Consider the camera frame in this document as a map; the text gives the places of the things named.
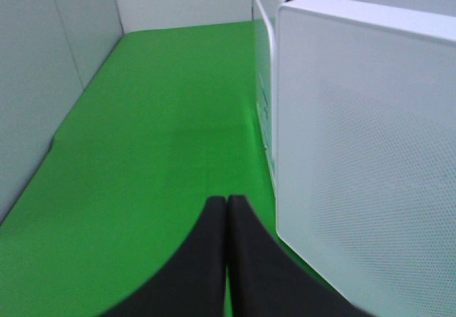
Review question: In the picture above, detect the green table mat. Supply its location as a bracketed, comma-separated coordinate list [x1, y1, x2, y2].
[0, 20, 343, 317]

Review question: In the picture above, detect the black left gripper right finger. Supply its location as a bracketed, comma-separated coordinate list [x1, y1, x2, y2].
[227, 195, 368, 316]

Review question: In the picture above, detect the white microwave door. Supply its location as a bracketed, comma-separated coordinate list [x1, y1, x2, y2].
[275, 0, 456, 317]

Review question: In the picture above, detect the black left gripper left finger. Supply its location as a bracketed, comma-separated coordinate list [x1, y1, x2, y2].
[102, 196, 227, 316]

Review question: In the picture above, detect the white microwave oven body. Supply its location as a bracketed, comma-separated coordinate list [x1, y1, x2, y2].
[253, 0, 456, 197]

